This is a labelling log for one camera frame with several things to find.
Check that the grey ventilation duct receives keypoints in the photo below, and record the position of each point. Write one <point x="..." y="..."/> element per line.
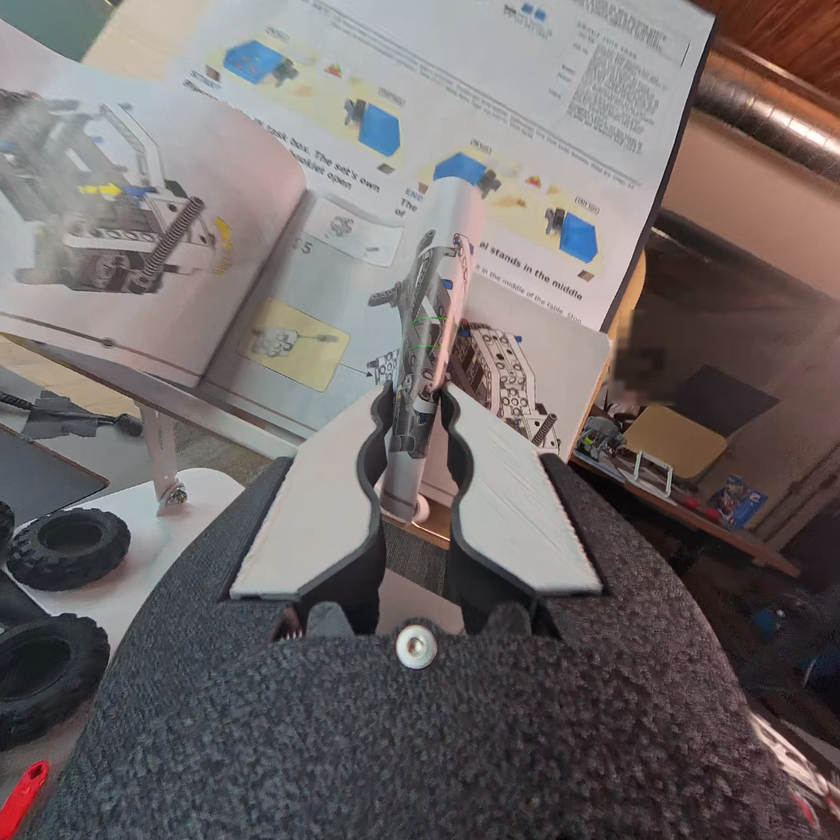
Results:
<point x="768" y="118"/>

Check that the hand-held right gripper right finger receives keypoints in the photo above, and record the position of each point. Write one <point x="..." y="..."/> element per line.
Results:
<point x="518" y="518"/>

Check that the printed task instruction sheet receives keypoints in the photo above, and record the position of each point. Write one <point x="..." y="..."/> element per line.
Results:
<point x="525" y="98"/>

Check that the toy building instruction booklet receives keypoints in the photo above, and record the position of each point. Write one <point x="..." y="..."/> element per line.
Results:
<point x="164" y="197"/>

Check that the tan cardboard sheet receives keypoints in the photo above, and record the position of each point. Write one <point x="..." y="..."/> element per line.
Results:
<point x="676" y="439"/>

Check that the blue toy set box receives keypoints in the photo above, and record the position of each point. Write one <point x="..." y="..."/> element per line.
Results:
<point x="738" y="502"/>

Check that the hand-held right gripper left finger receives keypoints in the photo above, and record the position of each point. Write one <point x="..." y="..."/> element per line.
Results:
<point x="308" y="518"/>

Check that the grey toy model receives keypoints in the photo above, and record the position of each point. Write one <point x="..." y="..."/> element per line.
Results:
<point x="600" y="436"/>

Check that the white frame stand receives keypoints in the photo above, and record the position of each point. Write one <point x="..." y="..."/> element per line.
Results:
<point x="653" y="472"/>

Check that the grey desk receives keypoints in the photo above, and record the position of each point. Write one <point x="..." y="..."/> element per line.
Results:
<point x="413" y="597"/>

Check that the wooden edged work table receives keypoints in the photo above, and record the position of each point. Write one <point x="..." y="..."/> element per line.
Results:
<point x="689" y="518"/>

